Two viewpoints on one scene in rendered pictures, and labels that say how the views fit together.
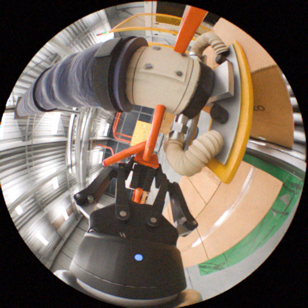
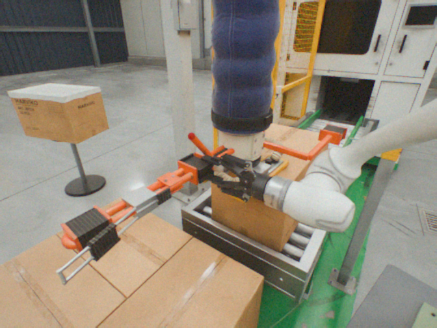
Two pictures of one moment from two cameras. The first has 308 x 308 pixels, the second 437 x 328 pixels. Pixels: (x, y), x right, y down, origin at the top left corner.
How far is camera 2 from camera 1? 76 cm
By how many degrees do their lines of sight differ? 69
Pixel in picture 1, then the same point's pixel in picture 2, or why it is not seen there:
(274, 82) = not seen: hidden behind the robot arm
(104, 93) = (244, 127)
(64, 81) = (258, 81)
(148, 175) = (211, 173)
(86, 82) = (251, 112)
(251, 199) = (220, 287)
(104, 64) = (260, 125)
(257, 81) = not seen: hidden behind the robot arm
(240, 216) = (207, 310)
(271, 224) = not seen: outside the picture
